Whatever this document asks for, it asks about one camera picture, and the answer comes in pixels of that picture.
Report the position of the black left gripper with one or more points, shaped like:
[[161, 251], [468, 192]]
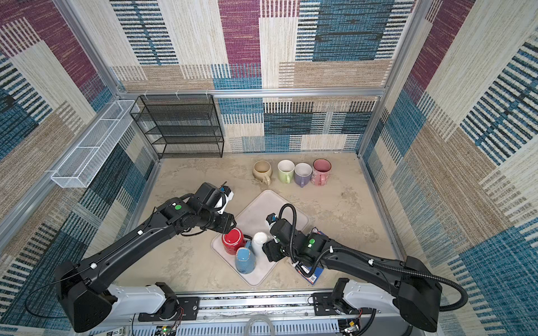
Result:
[[227, 223]]

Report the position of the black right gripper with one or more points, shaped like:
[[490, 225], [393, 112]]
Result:
[[270, 248]]

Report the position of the white mug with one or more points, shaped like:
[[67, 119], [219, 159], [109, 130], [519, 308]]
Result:
[[258, 240]]

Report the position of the beige speckled ceramic mug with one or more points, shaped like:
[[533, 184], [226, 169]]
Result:
[[262, 171]]

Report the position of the light green mug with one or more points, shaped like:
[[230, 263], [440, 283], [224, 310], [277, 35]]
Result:
[[286, 171]]

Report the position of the lavender purple mug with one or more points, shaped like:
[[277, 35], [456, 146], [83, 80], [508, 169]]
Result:
[[302, 174]]

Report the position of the pink cartoon mug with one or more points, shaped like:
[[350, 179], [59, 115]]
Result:
[[321, 169]]

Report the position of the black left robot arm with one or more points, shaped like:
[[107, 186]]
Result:
[[86, 290]]

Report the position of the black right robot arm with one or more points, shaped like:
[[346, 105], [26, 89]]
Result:
[[406, 286]]

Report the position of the red mug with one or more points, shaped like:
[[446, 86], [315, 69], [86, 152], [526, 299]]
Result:
[[233, 241]]

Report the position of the light blue mug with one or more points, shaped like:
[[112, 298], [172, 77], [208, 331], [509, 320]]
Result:
[[245, 260]]

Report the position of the blue snack package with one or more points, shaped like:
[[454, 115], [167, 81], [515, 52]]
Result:
[[303, 269]]

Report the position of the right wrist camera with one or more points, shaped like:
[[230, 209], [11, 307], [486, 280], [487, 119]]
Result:
[[271, 219]]

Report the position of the black wire mesh shelf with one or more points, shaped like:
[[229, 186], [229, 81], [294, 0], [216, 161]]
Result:
[[180, 126]]

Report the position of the white wire mesh basket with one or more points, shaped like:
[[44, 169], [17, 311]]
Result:
[[84, 162]]

